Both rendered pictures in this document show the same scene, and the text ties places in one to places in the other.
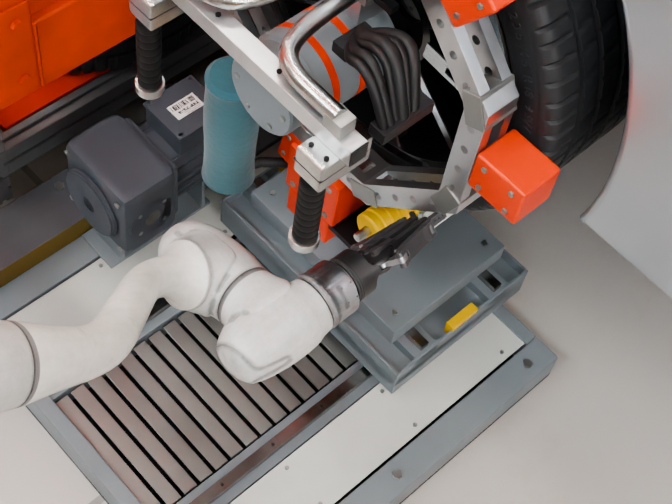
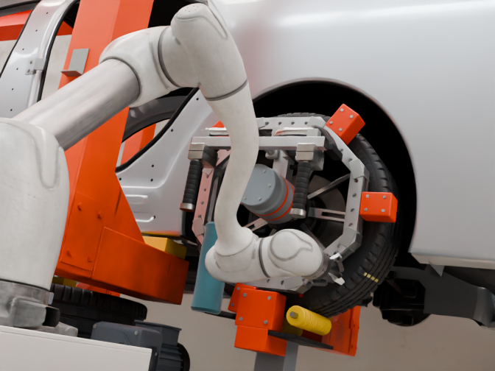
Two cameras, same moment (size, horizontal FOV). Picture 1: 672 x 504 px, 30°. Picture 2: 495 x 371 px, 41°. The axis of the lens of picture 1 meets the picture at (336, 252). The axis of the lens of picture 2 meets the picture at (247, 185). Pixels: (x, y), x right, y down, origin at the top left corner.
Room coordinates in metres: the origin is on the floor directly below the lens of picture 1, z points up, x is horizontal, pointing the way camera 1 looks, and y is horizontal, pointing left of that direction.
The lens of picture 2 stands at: (-0.70, 0.48, 0.35)
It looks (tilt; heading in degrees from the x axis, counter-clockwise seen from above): 15 degrees up; 350
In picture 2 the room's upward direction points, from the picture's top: 10 degrees clockwise
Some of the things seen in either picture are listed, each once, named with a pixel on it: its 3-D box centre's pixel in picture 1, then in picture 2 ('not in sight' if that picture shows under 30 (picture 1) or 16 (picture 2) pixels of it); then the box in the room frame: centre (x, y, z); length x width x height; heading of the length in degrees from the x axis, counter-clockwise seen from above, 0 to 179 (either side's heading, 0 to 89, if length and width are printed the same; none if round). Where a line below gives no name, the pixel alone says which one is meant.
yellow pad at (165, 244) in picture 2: not in sight; (160, 247); (1.68, 0.34, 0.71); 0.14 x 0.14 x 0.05; 52
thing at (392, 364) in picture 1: (372, 245); not in sight; (1.37, -0.07, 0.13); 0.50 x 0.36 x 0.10; 52
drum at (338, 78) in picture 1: (315, 61); (268, 195); (1.18, 0.08, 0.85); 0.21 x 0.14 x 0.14; 142
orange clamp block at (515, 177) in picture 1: (513, 176); (378, 207); (1.05, -0.22, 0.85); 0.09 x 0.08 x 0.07; 52
